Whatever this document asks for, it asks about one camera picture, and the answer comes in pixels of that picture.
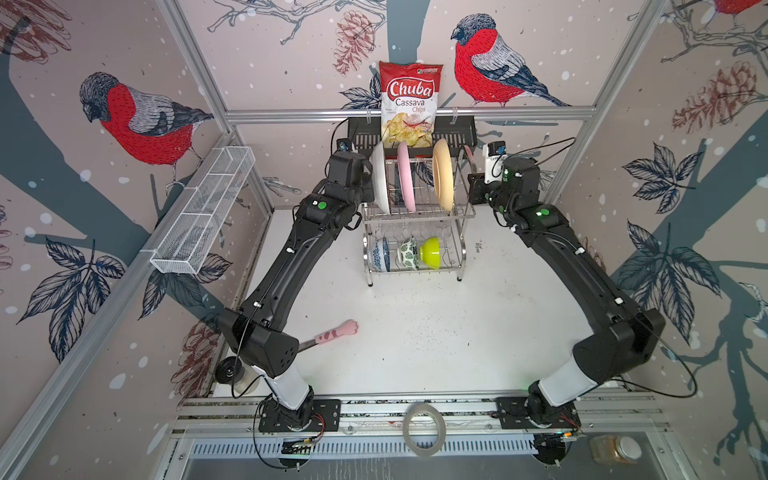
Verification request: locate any yellow bear plate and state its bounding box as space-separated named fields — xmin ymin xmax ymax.
xmin=432 ymin=139 xmax=454 ymax=212

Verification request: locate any steel two-tier dish rack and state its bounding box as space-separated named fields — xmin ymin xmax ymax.
xmin=362 ymin=145 xmax=476 ymax=286

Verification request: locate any pink plate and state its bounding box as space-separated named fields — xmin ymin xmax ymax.
xmin=397 ymin=142 xmax=416 ymax=213

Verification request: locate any white patterned plate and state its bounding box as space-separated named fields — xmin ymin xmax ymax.
xmin=370 ymin=142 xmax=390 ymax=215

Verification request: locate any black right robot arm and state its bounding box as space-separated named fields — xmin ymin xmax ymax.
xmin=468 ymin=157 xmax=665 ymax=427

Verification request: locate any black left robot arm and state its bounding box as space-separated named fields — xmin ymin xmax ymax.
xmin=218 ymin=150 xmax=373 ymax=425

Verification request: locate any lime green bowl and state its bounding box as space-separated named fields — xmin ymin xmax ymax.
xmin=419 ymin=236 xmax=441 ymax=270

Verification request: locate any green leaf pattern cup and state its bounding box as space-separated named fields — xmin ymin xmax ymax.
xmin=397 ymin=237 xmax=420 ymax=271

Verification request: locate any blue floral white bowl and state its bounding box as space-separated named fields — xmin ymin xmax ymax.
xmin=371 ymin=237 xmax=391 ymax=273

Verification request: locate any Chuba cassava chips bag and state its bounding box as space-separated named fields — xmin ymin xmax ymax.
xmin=379 ymin=62 xmax=442 ymax=149

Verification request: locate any pink cat paw knife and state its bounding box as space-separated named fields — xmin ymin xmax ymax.
xmin=298 ymin=319 xmax=358 ymax=352

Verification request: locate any grey tape roll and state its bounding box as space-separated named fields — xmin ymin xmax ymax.
xmin=402 ymin=403 xmax=447 ymax=458

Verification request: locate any glass jar white lid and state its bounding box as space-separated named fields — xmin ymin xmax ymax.
xmin=589 ymin=435 xmax=643 ymax=466

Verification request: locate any black lid shaker bottle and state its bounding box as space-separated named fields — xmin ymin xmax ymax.
xmin=214 ymin=356 xmax=261 ymax=398

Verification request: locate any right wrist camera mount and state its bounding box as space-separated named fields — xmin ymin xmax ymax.
xmin=482 ymin=140 xmax=507 ymax=184

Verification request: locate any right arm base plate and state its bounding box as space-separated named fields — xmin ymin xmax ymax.
xmin=494 ymin=397 xmax=581 ymax=430

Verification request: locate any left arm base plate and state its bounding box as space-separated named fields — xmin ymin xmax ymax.
xmin=257 ymin=397 xmax=341 ymax=433

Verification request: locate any white wire mesh basket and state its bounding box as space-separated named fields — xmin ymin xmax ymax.
xmin=150 ymin=146 xmax=255 ymax=275

